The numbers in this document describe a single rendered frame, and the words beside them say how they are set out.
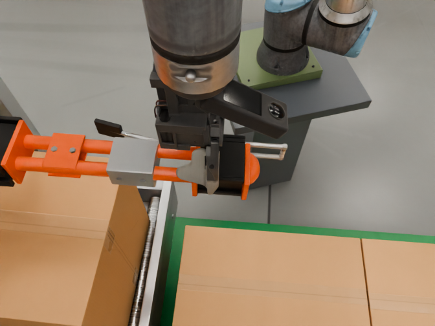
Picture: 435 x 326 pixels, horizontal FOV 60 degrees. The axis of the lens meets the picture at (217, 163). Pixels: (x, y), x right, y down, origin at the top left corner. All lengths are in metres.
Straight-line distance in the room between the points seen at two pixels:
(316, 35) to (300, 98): 0.23
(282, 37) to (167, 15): 1.00
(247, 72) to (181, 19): 1.08
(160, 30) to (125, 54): 2.33
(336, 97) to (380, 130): 1.00
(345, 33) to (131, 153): 0.82
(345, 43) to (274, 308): 0.83
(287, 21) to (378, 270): 0.85
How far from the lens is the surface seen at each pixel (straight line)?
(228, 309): 1.24
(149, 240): 1.31
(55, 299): 0.90
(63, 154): 0.61
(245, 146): 0.58
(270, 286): 1.27
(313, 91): 1.41
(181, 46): 0.35
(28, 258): 0.95
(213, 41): 0.35
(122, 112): 2.34
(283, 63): 1.37
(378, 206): 2.11
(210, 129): 0.46
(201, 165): 0.51
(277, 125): 0.46
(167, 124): 0.46
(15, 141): 0.64
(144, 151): 0.58
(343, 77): 1.49
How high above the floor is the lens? 1.77
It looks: 59 degrees down
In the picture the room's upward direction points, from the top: straight up
